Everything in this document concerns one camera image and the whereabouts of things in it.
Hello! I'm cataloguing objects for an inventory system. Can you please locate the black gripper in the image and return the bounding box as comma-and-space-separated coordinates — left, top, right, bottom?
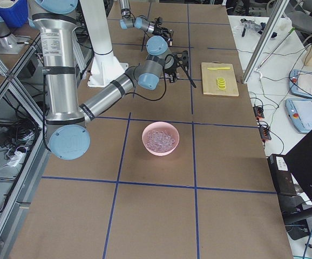
152, 23, 174, 45
164, 52, 196, 88

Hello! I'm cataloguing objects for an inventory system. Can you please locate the pile of clear ice cubes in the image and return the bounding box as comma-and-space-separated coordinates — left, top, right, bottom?
146, 130, 176, 153

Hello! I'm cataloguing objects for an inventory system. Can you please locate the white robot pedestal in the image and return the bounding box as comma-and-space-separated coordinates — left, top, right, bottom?
80, 0, 126, 87

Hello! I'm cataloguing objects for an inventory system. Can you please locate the pink bowl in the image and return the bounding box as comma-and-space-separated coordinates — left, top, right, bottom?
141, 121, 180, 156

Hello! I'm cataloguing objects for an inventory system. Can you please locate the blue teach pendant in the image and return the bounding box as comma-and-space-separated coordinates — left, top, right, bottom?
289, 69, 312, 98
285, 98, 312, 134

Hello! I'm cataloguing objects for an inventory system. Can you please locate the lemon slice leftmost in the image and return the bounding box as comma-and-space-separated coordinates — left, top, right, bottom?
218, 85, 226, 91

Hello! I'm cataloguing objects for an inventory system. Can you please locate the aluminium frame post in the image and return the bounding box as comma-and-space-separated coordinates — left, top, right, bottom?
242, 0, 289, 84

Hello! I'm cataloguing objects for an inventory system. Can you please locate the black equipment box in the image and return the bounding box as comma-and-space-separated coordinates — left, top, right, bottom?
267, 154, 296, 197

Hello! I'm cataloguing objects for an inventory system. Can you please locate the far blue teach pendant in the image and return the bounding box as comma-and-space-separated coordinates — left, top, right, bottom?
289, 69, 312, 98

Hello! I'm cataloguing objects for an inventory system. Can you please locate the near blue teach pendant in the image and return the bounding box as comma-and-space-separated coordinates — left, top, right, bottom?
285, 98, 312, 134

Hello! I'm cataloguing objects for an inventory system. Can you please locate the yellow plastic knife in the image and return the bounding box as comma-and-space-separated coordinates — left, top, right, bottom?
207, 66, 230, 71

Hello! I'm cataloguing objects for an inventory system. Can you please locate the crumpled plastic bag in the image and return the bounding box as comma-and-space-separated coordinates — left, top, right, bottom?
240, 18, 266, 37

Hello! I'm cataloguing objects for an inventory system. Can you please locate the blue storage bin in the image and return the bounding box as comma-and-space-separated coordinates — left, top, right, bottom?
0, 0, 28, 28

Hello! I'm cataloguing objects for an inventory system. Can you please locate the bamboo cutting board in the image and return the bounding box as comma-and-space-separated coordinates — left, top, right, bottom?
201, 62, 239, 97

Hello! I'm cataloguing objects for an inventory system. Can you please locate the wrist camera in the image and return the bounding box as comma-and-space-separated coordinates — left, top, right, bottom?
173, 50, 189, 67
155, 17, 163, 24

